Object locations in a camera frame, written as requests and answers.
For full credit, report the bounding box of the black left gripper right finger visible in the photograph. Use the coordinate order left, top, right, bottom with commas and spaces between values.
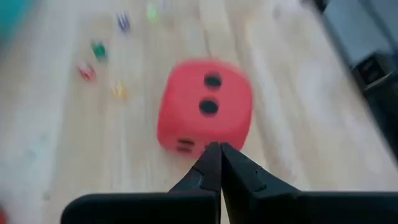
221, 142, 302, 203

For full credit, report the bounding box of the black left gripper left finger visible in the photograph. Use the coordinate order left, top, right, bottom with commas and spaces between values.
169, 141, 223, 200

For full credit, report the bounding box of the red foam die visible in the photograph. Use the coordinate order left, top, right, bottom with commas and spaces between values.
155, 58, 254, 160

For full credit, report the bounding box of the small yellow die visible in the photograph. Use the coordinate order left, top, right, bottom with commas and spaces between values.
111, 80, 127, 100

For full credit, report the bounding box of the small red die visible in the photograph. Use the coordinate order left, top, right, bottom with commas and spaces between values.
77, 61, 97, 82

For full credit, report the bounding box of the small light green die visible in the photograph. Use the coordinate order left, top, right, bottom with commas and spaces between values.
146, 2, 160, 23

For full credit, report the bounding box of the small purple die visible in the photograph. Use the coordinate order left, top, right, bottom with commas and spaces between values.
116, 11, 131, 32

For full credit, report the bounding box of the teal translucent plastic bin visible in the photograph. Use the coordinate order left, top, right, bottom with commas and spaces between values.
0, 0, 37, 44

